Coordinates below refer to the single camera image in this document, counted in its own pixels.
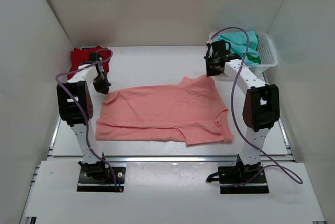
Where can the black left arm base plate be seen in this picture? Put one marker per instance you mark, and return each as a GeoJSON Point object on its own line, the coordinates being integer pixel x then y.
{"type": "Point", "coordinates": [105, 184]}

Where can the folded red t-shirt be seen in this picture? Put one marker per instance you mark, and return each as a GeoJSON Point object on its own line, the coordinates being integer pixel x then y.
{"type": "Point", "coordinates": [79, 56]}

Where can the green t-shirt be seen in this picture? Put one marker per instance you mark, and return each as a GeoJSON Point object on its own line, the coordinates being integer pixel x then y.
{"type": "Point", "coordinates": [252, 59]}

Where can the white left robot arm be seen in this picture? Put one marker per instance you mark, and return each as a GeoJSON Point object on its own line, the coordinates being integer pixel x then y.
{"type": "Point", "coordinates": [76, 108]}

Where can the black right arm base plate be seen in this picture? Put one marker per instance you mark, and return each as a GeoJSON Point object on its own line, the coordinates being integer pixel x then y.
{"type": "Point", "coordinates": [240, 179]}

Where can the teal t-shirt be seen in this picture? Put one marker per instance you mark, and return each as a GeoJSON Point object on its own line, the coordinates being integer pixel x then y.
{"type": "Point", "coordinates": [238, 42]}

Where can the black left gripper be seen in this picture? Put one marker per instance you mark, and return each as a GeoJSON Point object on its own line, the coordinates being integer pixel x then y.
{"type": "Point", "coordinates": [104, 87]}

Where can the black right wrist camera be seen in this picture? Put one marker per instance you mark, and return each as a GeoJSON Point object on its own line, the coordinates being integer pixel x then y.
{"type": "Point", "coordinates": [220, 48]}

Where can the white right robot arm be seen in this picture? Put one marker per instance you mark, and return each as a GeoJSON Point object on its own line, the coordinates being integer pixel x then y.
{"type": "Point", "coordinates": [261, 108]}

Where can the pink t-shirt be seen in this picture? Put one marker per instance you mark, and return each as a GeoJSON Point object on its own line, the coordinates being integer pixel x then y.
{"type": "Point", "coordinates": [191, 111]}

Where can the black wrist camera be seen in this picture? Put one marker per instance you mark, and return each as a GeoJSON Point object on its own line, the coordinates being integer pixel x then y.
{"type": "Point", "coordinates": [220, 48]}
{"type": "Point", "coordinates": [94, 58]}

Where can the white plastic basket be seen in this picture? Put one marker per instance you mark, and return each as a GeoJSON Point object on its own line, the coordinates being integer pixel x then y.
{"type": "Point", "coordinates": [265, 49]}

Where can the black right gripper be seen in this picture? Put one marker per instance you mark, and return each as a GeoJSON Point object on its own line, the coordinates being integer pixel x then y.
{"type": "Point", "coordinates": [209, 73]}

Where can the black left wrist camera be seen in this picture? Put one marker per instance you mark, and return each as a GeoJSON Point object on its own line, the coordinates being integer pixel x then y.
{"type": "Point", "coordinates": [94, 58]}

